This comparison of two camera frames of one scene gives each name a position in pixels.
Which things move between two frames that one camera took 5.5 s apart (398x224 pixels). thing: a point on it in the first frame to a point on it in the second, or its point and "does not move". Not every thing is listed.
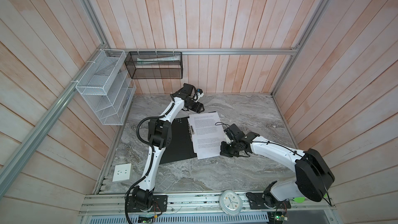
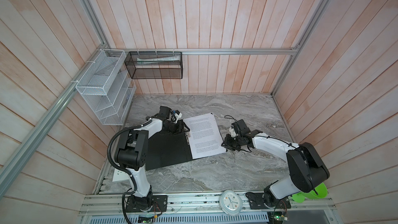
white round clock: (230, 201) does not move
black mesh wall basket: (155, 65) does not move
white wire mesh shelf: (108, 89) does not move
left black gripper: (197, 108) to (179, 130)
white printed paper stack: (207, 131) to (180, 150)
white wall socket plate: (123, 172) does not move
